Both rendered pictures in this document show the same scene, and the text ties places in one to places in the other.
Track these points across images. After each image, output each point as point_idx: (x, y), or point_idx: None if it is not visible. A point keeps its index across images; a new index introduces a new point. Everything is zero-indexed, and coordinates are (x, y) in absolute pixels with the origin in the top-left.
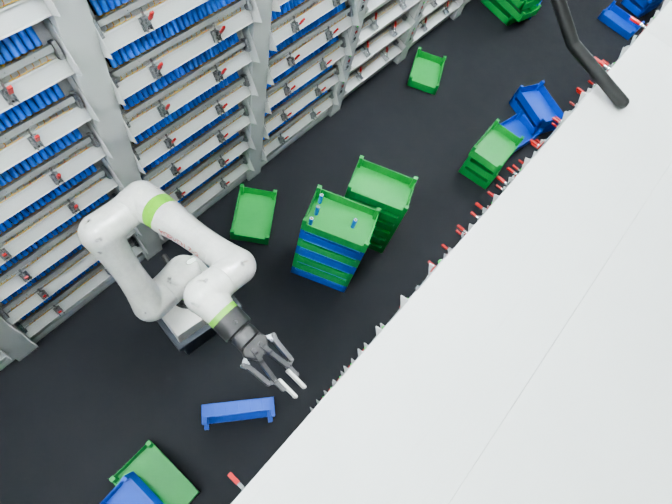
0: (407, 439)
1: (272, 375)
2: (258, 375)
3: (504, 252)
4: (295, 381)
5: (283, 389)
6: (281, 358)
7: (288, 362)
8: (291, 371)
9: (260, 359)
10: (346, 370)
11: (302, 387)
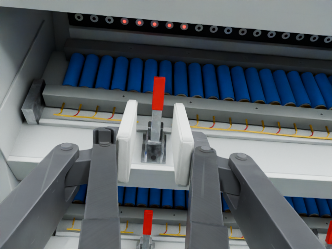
0: None
1: (203, 164)
2: (277, 200)
3: None
4: (133, 146)
5: (198, 134)
6: (94, 173)
7: (88, 158)
8: (120, 129)
9: (210, 233)
10: (0, 133)
11: (136, 121)
